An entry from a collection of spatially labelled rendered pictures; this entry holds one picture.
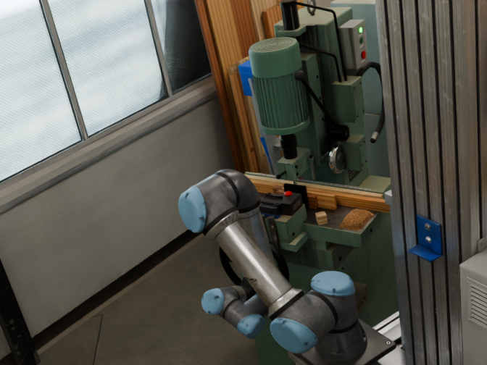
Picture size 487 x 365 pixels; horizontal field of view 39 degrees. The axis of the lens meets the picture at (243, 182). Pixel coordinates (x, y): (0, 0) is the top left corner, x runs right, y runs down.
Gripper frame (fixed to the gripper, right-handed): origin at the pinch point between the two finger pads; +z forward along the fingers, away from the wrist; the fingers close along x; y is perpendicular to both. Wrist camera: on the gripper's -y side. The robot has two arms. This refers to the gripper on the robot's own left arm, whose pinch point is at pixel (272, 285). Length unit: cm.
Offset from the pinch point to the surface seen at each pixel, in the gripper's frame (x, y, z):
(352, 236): 19.9, -20.0, 15.7
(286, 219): -0.8, -22.8, 5.5
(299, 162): -7.7, -42.9, 21.5
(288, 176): -10.1, -37.3, 19.0
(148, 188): -142, -18, 91
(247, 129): -107, -59, 131
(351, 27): 5, -94, 24
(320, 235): 7.2, -18.1, 16.9
